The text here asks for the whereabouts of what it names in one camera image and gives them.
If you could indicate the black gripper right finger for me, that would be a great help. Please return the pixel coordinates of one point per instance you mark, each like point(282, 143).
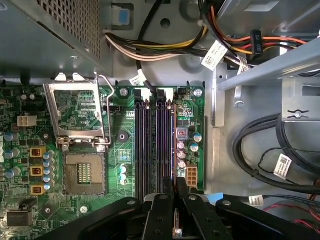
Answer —
point(197, 220)

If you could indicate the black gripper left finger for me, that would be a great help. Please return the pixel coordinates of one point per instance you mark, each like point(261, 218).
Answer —
point(160, 220)

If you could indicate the RAM slot with white clip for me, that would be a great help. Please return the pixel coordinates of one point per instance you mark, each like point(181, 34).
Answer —
point(168, 140)
point(147, 150)

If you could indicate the green motherboard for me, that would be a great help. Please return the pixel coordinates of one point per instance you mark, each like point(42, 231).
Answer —
point(113, 175)

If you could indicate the CPU socket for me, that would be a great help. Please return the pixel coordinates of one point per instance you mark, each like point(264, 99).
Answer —
point(83, 172)

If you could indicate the metal socket cover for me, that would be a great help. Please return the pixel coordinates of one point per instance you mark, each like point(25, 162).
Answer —
point(53, 107)

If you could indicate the metal drive cage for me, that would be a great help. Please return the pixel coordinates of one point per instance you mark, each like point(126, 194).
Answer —
point(275, 67)

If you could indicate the small blue plastic clip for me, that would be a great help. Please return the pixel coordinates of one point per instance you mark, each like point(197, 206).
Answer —
point(124, 17)

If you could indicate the grey power supply unit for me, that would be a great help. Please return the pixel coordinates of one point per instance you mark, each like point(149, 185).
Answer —
point(30, 45)

